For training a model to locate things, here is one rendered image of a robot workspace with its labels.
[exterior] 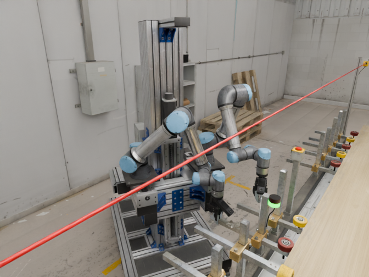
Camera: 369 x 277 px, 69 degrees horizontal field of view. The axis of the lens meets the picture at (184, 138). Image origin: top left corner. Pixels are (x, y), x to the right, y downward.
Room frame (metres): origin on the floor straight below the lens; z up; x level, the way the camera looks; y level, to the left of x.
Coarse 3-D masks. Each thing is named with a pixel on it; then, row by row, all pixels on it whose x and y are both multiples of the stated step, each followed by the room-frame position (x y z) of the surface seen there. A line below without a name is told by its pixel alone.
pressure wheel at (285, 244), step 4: (280, 240) 1.15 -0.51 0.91; (284, 240) 1.15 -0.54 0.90; (288, 240) 1.15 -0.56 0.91; (280, 244) 1.12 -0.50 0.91; (284, 244) 1.12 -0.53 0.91; (288, 244) 1.12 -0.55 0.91; (292, 244) 1.12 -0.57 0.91; (280, 248) 1.12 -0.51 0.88; (284, 248) 1.10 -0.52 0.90; (288, 248) 1.10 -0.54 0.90; (288, 252) 1.10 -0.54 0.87; (284, 256) 1.13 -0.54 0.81
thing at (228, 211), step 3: (219, 201) 1.38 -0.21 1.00; (222, 201) 1.39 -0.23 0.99; (219, 204) 1.37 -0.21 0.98; (222, 204) 1.37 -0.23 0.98; (225, 204) 1.38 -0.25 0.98; (222, 207) 1.35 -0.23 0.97; (225, 207) 1.36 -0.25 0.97; (228, 207) 1.37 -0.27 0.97; (225, 210) 1.34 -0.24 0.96; (228, 210) 1.34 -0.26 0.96; (231, 210) 1.34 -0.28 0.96; (228, 213) 1.33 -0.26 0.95; (231, 213) 1.33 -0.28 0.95; (228, 216) 1.33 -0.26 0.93
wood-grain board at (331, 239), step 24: (360, 144) 2.54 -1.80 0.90; (360, 168) 2.00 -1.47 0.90; (336, 192) 1.63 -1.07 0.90; (360, 192) 1.63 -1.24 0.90; (312, 216) 1.37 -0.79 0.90; (336, 216) 1.36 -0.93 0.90; (360, 216) 1.36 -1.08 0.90; (312, 240) 1.16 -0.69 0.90; (336, 240) 1.16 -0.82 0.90; (360, 240) 1.16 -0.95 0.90; (288, 264) 0.99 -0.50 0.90; (312, 264) 0.99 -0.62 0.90; (336, 264) 0.99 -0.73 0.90; (360, 264) 0.99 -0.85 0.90
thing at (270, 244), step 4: (220, 220) 1.38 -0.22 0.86; (224, 220) 1.38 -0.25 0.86; (220, 224) 1.37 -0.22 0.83; (224, 224) 1.36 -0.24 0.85; (228, 228) 1.34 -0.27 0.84; (232, 228) 1.32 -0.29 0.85; (236, 228) 1.30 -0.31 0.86; (252, 232) 1.27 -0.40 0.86; (248, 236) 1.25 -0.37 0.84; (252, 236) 1.24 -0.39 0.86; (264, 240) 1.20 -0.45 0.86; (268, 240) 1.20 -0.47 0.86; (264, 244) 1.19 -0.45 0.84; (268, 244) 1.18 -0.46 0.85; (272, 244) 1.17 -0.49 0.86; (276, 244) 1.17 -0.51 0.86; (272, 248) 1.16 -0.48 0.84; (276, 248) 1.15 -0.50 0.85; (280, 252) 1.13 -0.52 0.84; (284, 252) 1.12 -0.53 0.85
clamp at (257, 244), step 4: (256, 232) 1.25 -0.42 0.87; (268, 232) 1.28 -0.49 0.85; (260, 236) 1.22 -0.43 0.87; (264, 236) 1.23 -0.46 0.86; (252, 240) 1.20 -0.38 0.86; (256, 240) 1.19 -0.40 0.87; (260, 240) 1.19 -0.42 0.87; (252, 244) 1.20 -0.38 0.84; (256, 244) 1.18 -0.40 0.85; (260, 244) 1.19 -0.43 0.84
